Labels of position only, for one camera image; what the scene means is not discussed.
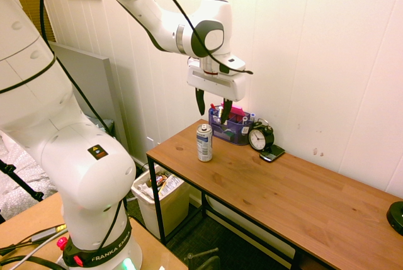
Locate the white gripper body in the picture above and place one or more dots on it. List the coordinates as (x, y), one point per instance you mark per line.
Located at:
(217, 85)

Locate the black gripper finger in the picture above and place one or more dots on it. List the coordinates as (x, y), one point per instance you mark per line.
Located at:
(226, 111)
(200, 102)

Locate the white and blue drink can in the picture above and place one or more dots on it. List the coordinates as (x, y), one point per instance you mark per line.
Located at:
(204, 143)

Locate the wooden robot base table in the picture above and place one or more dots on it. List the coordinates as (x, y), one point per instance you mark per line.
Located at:
(78, 245)

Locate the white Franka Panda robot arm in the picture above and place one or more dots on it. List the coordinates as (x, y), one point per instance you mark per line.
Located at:
(72, 163)

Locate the white trash bin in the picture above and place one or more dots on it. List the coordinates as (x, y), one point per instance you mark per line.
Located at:
(162, 200)

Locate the pink sticky note pad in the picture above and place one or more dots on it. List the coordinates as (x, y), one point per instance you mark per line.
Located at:
(236, 113)

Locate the purple mesh desk organizer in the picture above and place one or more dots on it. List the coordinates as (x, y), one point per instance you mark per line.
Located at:
(229, 130)

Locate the black twin-bell alarm clock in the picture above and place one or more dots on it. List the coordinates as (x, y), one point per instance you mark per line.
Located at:
(260, 136)

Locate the black mobile phone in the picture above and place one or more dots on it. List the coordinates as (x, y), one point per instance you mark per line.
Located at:
(272, 153)

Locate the crumpled snack wrapper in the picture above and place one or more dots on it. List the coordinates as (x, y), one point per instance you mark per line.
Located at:
(166, 182)

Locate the grey headboard panel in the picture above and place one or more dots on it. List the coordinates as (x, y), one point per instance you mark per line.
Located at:
(91, 84)

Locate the black metal clamp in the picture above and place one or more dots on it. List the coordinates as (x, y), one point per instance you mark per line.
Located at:
(203, 259)

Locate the wooden window blind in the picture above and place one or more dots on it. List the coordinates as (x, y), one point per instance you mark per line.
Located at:
(33, 2)

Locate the white patterned bed cover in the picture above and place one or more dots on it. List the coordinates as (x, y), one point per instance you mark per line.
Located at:
(22, 182)

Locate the black tripod stand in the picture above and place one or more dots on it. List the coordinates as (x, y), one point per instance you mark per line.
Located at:
(19, 180)

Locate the black round device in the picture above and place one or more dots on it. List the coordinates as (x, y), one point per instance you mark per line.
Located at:
(395, 218)

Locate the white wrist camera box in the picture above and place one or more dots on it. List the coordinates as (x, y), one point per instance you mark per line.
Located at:
(233, 63)

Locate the wooden desk with black frame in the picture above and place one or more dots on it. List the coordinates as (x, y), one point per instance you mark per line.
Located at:
(277, 194)

